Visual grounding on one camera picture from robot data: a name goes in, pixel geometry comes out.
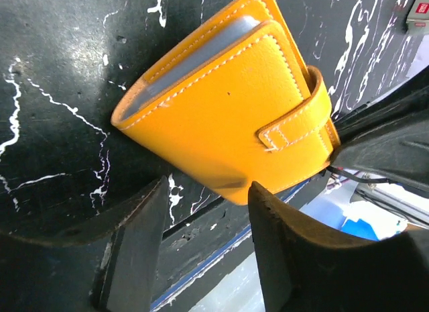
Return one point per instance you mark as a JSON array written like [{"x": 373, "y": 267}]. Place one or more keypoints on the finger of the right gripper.
[{"x": 388, "y": 138}]

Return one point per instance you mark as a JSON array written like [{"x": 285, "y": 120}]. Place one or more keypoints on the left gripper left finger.
[{"x": 127, "y": 272}]

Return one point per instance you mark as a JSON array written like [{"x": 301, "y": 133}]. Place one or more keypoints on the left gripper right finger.
[{"x": 305, "y": 265}]

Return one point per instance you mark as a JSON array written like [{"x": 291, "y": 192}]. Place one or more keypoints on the orange leather card holder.
[{"x": 234, "y": 103}]

